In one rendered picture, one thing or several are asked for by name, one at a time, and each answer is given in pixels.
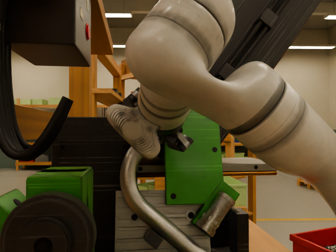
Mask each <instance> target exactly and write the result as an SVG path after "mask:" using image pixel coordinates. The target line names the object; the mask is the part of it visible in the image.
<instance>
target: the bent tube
mask: <svg viewBox="0 0 336 252"><path fill-rule="evenodd" d="M142 158H143V157H142V156H141V155H140V154H139V153H138V152H137V151H136V150H135V149H134V148H133V147H132V146H131V147H130V148H129V149H128V151H127V153H126V154H125V156H124V158H123V161H122V164H121V168H120V187H121V191H122V194H123V197H124V199H125V201H126V203H127V205H128V206H129V207H130V209H131V210H132V211H133V212H134V213H135V214H136V215H137V216H138V217H139V218H140V219H142V220H143V221H144V222H145V223H146V224H147V225H149V226H150V227H151V228H152V229H153V230H154V231H155V232H157V233H158V234H159V235H160V236H161V237H162V238H164V239H165V240H166V241H167V242H168V243H169V244H171V245H172V246H173V247H174V248H175V249H176V250H177V251H179V252H206V251H205V250H204V249H203V248H201V247H200V246H199V245H198V244H197V243H196V242H194V241H193V240H192V239H191V238H190V237H188V236H187V235H186V234H185V233H184V232H183V231H181V230H180V229H179V228H178V227H177V226H176V225H174V224H173V223H172V222H171V221H170V220H169V219H167V218H166V217H165V216H164V215H163V214H162V213H160V212H159V211H158V210H157V209H156V208H155V207H153V206H152V205H151V204H150V203H149V202H148V201H146V200H145V198H144V197H143V196H142V194H141V192H140V190H139V188H138V185H137V169H138V165H139V163H140V161H141V159H142Z"/></svg>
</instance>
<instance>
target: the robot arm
mask: <svg viewBox="0 0 336 252"><path fill-rule="evenodd" d="M235 22H236V16H235V9H234V5H233V2H232V0H159V1H158V3H157V4H156V5H155V6H154V7H153V9H152V10H151V11H150V12H149V13H148V14H147V16H146V17H145V18H144V19H143V20H142V22H141V23H140V24H139V25H138V26H137V27H136V29H135V30H134V31H133V32H132V33H131V35H130V36H129V38H128V40H127V42H126V44H125V49H124V51H125V59H126V63H127V65H128V67H129V69H130V71H131V73H132V74H133V76H134V77H135V78H136V79H137V81H138V82H140V88H139V87H138V88H137V89H135V90H134V91H133V92H132V93H131V94H130V95H128V96H127V97H128V99H129V101H130V103H131V105H132V107H128V106H124V105H121V104H113V105H111V106H110V107H109V108H108V109H107V110H106V117H107V120H108V122H109V123H110V124H111V126H112V127H113V128H114V129H115V130H116V131H117V132H118V133H119V134H120V135H121V136H122V137H123V138H124V139H125V140H126V141H127V142H128V143H129V144H130V145H131V146H132V147H133V148H134V149H135V150H136V151H137V152H138V153H139V154H140V155H141V156H142V157H143V158H145V159H147V160H153V159H154V158H156V156H157V155H158V154H159V152H160V149H161V146H160V145H161V144H163V145H165V144H166V143H167V146H168V147H169V148H170V149H173V150H177V151H180V152H184V151H185V150H186V149H187V148H188V147H189V146H190V145H191V144H192V143H193V142H194V141H193V139H192V138H191V137H189V136H186V135H185V134H184V135H183V134H182V132H183V128H182V126H183V124H184V122H185V121H186V119H187V117H188V115H189V113H190V111H191V110H193V111H195V112H197V113H199V114H201V115H203V116H205V117H207V118H208V119H210V120H212V121H214V122H215V123H217V124H218V125H220V126H221V127H223V128H224V129H225V130H226V131H227V132H229V133H230V134H231V135H232V136H233V137H234V138H235V139H237V140H238V141H239V142H240V143H241V144H242V145H244V146H245V147H246V148H247V149H248V150H249V151H251V152H252V153H253V154H254V155H255V156H256V157H258V158H259V159H260V160H262V161H263V162H265V163H266V164H267V165H269V166H271V167H272V168H274V169H276V170H278V171H280V172H283V173H285V174H288V175H291V176H294V177H297V178H300V179H302V180H304V181H305V182H307V183H308V184H310V185H311V186H312V187H313V188H314V189H315V190H316V191H317V192H318V193H319V194H320V195H321V196H322V198H323V199H324V200H325V201H326V203H327V204H328V205H329V207H330V208H331V210H332V211H333V213H334V214H335V216H336V133H335V132H334V131H333V130H332V129H331V128H330V127H329V125H328V124H327V123H326V122H325V121H324V120H323V119H322V118H321V117H320V116H319V115H318V114H317V113H316V111H315V110H314V109H313V108H312V107H311V106H310V105H309V104H308V103H307V102H306V101H305V100H304V99H303V98H302V97H301V96H300V95H299V94H298V93H297V92H296V91H295V90H294V89H293V88H292V87H291V86H290V85H289V84H288V83H287V82H286V81H285V80H284V79H283V78H282V77H281V76H280V75H279V74H278V73H277V72H276V71H275V70H273V69H272V68H271V67H270V66H268V65H267V64H265V63H263V62H260V61H251V62H248V63H246V64H244V65H242V66H241V67H239V68H238V69H236V70H235V71H234V72H233V73H231V74H230V75H229V76H228V77H227V78H226V79H225V80H220V79H218V78H215V77H214V76H212V75H211V74H210V73H209V70H210V69H211V68H212V66H213V65H214V63H215V62H216V60H217V59H218V57H219V56H220V54H221V53H222V51H223V50H224V48H225V47H226V45H227V44H228V42H229V40H230V39H231V37H232V35H233V32H234V29H235ZM158 137H159V138H158Z"/></svg>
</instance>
